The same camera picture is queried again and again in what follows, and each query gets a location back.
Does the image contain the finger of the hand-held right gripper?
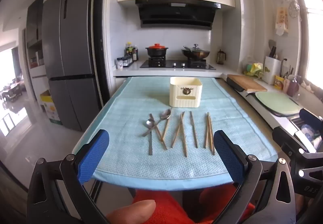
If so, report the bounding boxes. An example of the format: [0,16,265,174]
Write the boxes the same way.
[272,126,307,154]
[299,108,323,129]

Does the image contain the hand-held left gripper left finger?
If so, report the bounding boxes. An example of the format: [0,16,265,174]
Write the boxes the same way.
[26,129,110,224]

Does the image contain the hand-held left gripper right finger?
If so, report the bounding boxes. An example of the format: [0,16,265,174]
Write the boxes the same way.
[213,130,296,224]

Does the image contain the small metal spoon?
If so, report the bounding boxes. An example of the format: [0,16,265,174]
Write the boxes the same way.
[146,119,155,156]

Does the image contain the cream utensil holder box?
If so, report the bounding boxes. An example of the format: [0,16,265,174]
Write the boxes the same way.
[170,76,204,108]

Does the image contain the large metal spoon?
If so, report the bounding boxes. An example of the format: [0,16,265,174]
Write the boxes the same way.
[142,109,172,137]

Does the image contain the person's left hand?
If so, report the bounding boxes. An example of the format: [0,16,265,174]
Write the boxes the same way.
[106,199,156,224]

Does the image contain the mauve cup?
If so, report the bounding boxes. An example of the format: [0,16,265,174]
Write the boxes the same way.
[287,80,300,97]

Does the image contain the light blue towel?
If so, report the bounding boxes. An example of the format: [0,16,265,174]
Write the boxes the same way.
[73,76,278,191]

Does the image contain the light green cutting board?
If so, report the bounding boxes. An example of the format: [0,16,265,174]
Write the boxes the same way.
[255,91,300,115]

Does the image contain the white knife holder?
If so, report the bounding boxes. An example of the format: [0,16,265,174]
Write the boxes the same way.
[263,56,282,85]

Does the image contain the yellow cardboard box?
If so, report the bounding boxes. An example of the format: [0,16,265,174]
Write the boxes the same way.
[40,90,62,124]

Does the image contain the wooden cutting board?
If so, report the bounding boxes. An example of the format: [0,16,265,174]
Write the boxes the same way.
[227,74,268,92]

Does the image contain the yellow green cloths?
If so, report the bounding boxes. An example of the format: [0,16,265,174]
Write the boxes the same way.
[243,62,264,79]

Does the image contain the red clothing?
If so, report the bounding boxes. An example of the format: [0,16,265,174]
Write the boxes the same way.
[132,184,255,224]

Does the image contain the window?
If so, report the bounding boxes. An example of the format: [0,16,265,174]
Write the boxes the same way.
[294,0,323,103]

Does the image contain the hanging printed towel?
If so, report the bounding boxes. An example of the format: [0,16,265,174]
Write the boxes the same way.
[275,7,289,36]

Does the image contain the black gas stove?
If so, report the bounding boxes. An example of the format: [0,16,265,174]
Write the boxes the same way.
[139,59,217,70]

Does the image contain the wok with glass lid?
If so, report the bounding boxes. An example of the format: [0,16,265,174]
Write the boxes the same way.
[181,44,210,61]

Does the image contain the grey refrigerator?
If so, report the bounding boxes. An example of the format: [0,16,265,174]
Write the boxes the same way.
[42,0,103,132]

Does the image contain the black clay pot red lid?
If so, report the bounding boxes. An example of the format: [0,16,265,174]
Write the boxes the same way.
[145,43,170,58]

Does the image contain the open shelf cabinet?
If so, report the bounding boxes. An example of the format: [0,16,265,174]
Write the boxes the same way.
[25,0,47,78]

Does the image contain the black range hood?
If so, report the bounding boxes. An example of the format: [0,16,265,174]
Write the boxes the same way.
[135,0,222,30]

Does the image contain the hanging wire trivet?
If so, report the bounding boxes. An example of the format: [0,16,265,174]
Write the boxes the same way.
[288,0,301,18]

